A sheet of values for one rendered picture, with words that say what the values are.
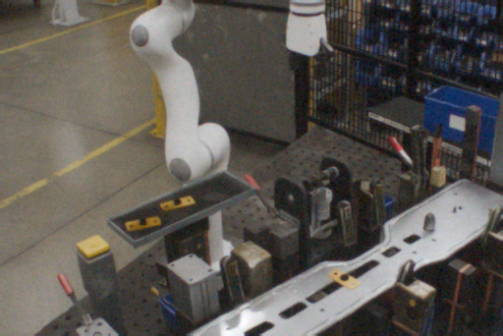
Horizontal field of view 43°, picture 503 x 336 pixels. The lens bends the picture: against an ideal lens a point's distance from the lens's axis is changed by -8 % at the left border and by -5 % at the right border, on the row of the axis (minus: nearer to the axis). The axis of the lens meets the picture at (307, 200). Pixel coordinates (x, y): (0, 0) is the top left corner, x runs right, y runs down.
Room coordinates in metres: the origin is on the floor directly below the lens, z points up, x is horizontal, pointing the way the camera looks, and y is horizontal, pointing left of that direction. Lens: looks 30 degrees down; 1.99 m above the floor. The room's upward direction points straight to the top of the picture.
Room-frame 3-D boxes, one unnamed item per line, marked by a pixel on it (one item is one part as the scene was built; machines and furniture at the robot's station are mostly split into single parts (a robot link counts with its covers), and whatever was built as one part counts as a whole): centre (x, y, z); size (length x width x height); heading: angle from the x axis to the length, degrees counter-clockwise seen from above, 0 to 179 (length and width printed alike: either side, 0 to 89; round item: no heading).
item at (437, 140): (1.82, -0.40, 0.95); 0.03 x 0.01 x 0.50; 134
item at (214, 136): (1.74, 0.30, 1.10); 0.19 x 0.12 x 0.24; 159
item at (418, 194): (1.76, -0.32, 0.88); 0.07 x 0.06 x 0.35; 44
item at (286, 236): (1.44, 0.07, 0.89); 0.13 x 0.11 x 0.38; 44
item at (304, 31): (1.57, 0.00, 1.55); 0.10 x 0.07 x 0.11; 43
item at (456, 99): (2.12, -0.57, 1.09); 0.30 x 0.17 x 0.13; 52
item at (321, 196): (1.54, -0.02, 0.94); 0.18 x 0.13 x 0.49; 134
